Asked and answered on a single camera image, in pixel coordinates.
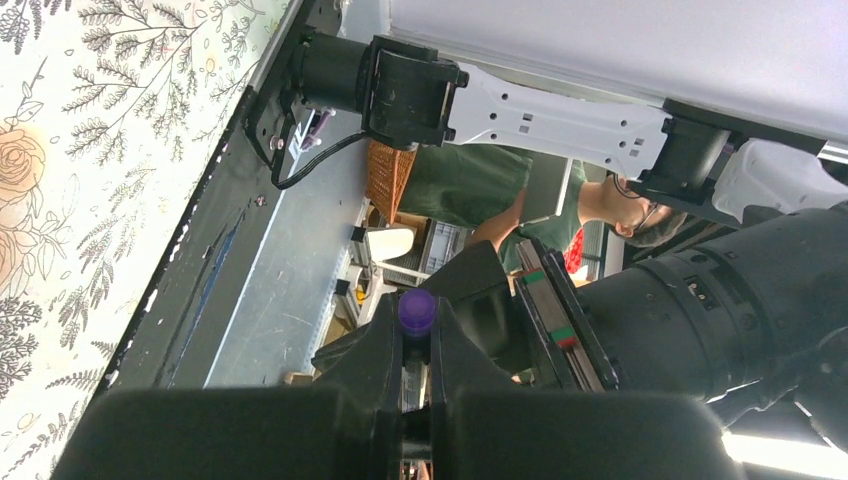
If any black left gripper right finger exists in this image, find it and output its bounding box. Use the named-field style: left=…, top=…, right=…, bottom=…
left=431, top=299, right=729, bottom=479

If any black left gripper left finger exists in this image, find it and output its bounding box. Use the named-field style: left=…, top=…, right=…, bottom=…
left=54, top=294, right=402, bottom=479

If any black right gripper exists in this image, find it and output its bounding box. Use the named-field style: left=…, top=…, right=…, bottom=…
left=311, top=238, right=621, bottom=392

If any black pen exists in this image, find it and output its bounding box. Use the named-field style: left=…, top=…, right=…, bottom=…
left=397, top=288, right=438, bottom=355

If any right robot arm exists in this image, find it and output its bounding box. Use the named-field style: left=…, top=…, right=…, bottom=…
left=287, top=33, right=847, bottom=428

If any person in green shirt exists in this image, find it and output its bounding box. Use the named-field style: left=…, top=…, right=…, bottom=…
left=399, top=144, right=687, bottom=273

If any brown wicker basket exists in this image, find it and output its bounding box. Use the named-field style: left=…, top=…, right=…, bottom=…
left=365, top=140, right=418, bottom=223

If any floral patterned mat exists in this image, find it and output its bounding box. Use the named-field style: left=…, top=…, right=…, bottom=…
left=1, top=0, right=287, bottom=479

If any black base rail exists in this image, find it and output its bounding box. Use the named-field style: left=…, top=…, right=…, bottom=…
left=99, top=1, right=342, bottom=393

